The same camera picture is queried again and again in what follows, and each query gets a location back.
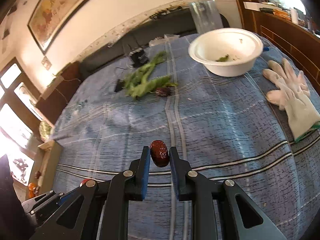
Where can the blue plaid tablecloth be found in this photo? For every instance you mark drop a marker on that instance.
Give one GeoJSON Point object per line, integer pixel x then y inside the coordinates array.
{"type": "Point", "coordinates": [224, 127]}

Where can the green leafy vegetable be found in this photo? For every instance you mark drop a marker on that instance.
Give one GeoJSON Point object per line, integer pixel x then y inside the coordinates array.
{"type": "Point", "coordinates": [137, 84]}

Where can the white work glove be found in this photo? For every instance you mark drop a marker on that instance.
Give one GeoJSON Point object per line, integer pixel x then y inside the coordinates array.
{"type": "Point", "coordinates": [292, 96]}

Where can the small black device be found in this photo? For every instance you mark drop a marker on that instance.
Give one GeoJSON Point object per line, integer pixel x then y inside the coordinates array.
{"type": "Point", "coordinates": [138, 57]}

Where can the cardboard tray box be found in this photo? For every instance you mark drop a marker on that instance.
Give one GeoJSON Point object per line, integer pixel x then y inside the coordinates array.
{"type": "Point", "coordinates": [46, 158]}

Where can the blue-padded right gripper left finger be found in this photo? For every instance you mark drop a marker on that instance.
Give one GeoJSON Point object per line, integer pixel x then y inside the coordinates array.
{"type": "Point", "coordinates": [97, 210]}

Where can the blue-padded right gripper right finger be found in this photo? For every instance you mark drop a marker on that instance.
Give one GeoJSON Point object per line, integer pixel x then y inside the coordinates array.
{"type": "Point", "coordinates": [219, 209]}

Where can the framed horse painting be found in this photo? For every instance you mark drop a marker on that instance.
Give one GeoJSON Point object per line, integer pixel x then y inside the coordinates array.
{"type": "Point", "coordinates": [49, 17]}

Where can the white round bowl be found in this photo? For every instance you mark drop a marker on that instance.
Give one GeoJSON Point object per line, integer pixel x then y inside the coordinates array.
{"type": "Point", "coordinates": [227, 52]}

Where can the orange tangerine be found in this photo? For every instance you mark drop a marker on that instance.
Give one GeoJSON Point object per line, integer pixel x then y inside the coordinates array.
{"type": "Point", "coordinates": [31, 194]}
{"type": "Point", "coordinates": [32, 186]}

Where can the red cherry tomato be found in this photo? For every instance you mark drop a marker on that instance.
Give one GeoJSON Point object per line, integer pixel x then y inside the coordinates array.
{"type": "Point", "coordinates": [84, 182]}

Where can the black leather sofa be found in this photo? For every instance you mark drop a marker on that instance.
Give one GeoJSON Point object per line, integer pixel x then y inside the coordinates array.
{"type": "Point", "coordinates": [115, 45]}

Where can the dried date near vegetable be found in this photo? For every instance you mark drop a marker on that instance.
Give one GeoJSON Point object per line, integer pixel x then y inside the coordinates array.
{"type": "Point", "coordinates": [163, 91]}

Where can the dark red date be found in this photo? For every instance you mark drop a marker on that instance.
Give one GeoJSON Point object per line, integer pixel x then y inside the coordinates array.
{"type": "Point", "coordinates": [159, 153]}

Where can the brown armchair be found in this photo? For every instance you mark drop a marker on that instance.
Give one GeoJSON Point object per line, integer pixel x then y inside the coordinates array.
{"type": "Point", "coordinates": [58, 94]}

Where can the wooden side cabinet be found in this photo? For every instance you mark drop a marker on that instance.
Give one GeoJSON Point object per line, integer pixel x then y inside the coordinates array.
{"type": "Point", "coordinates": [293, 40]}

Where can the small red date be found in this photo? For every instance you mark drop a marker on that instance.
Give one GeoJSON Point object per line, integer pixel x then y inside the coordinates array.
{"type": "Point", "coordinates": [37, 175]}

